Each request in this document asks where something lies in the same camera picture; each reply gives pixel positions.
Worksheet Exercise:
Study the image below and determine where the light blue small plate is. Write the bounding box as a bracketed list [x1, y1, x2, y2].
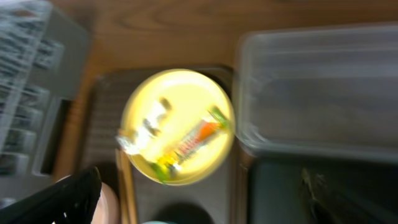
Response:
[141, 220, 175, 224]

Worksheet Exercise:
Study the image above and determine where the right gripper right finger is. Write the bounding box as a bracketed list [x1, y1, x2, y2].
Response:
[300, 168, 373, 224]

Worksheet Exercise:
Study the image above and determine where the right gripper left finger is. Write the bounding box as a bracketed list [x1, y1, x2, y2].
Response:
[1, 167, 102, 224]

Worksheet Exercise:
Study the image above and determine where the white tissue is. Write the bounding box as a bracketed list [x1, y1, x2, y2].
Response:
[115, 97, 172, 155]

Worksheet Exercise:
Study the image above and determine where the black rectangular tray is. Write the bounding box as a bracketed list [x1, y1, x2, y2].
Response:
[248, 157, 397, 223]

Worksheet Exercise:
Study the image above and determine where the grey plastic dish rack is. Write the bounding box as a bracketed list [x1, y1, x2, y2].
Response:
[1, 1, 91, 204]

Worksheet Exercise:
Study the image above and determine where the yellow round plate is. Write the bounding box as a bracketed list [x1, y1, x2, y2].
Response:
[119, 69, 235, 185]

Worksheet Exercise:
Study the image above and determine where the wooden chopstick upper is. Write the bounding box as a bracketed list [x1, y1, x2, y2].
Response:
[115, 149, 139, 224]

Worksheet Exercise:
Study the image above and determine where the dark brown serving tray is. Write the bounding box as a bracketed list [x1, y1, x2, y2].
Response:
[76, 67, 247, 223]

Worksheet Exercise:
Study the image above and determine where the green orange snack wrapper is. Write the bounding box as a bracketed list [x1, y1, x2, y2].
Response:
[150, 106, 231, 184]

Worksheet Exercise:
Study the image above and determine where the clear plastic bin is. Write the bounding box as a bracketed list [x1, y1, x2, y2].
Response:
[233, 24, 397, 164]

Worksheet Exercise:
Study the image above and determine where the white pink bowl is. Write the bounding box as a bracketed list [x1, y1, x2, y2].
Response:
[57, 174, 121, 224]

